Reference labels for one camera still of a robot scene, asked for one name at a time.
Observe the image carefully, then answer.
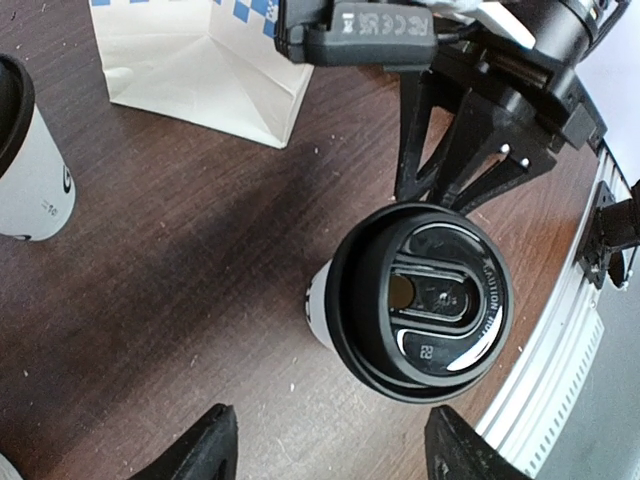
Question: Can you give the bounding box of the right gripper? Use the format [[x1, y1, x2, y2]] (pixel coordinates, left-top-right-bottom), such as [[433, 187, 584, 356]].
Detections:
[[394, 29, 606, 213]]

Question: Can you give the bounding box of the white paper coffee cup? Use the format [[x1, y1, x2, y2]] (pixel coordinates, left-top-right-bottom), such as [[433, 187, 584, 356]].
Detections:
[[1, 94, 76, 242]]

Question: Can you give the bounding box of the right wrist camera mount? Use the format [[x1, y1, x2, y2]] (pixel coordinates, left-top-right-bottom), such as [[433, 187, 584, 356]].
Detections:
[[273, 0, 539, 69]]

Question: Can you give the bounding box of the aluminium front rail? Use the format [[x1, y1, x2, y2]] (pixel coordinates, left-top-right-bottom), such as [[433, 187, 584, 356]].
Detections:
[[475, 145, 638, 478]]

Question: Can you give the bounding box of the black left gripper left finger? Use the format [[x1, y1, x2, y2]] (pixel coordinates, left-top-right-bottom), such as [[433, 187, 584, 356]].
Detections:
[[130, 404, 238, 480]]

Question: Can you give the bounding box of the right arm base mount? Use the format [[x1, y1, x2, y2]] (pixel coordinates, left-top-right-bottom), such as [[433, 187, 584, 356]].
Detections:
[[576, 181, 639, 289]]

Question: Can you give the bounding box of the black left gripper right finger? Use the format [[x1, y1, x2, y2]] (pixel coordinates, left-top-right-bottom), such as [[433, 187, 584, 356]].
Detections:
[[424, 405, 529, 480]]

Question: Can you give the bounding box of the blue checkered paper bag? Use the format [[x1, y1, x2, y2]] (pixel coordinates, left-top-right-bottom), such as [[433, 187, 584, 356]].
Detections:
[[89, 0, 313, 149]]

